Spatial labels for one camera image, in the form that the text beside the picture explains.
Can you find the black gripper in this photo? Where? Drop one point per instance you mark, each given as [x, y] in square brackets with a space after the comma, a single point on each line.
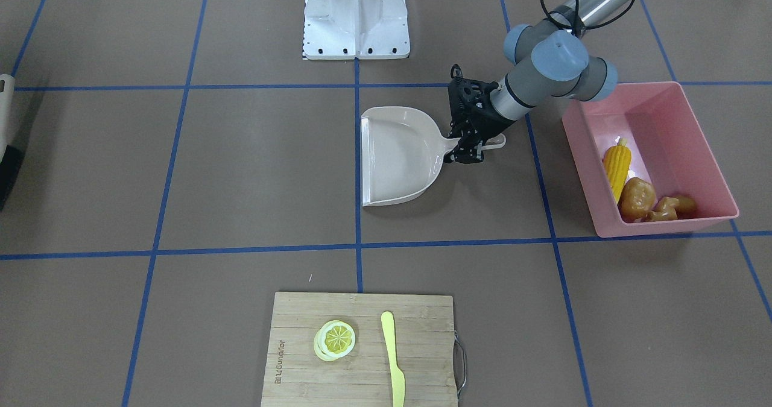
[482, 120]

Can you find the beige plastic dustpan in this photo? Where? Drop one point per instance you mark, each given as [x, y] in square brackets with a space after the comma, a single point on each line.
[402, 152]

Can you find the yellow toy corn cob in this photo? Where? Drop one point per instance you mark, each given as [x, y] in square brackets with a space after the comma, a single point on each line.
[616, 162]

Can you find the brown toy fried chicken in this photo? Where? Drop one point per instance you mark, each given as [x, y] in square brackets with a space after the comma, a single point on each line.
[637, 199]

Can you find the brown toy chicken drumstick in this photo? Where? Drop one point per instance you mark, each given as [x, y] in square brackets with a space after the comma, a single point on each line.
[672, 208]

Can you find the beige hand brush black bristles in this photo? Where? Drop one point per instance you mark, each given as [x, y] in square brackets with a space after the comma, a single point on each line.
[12, 157]

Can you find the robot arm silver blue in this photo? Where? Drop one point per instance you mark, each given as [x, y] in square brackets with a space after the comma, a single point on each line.
[549, 60]

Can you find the pink plastic bin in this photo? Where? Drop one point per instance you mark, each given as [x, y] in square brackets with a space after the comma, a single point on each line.
[668, 149]

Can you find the yellow plastic toy knife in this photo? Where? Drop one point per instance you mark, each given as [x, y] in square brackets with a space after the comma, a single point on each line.
[397, 377]

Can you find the wooden cutting board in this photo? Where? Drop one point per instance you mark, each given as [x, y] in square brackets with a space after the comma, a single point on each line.
[426, 344]

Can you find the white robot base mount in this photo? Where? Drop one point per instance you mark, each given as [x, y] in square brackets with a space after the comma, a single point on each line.
[355, 29]

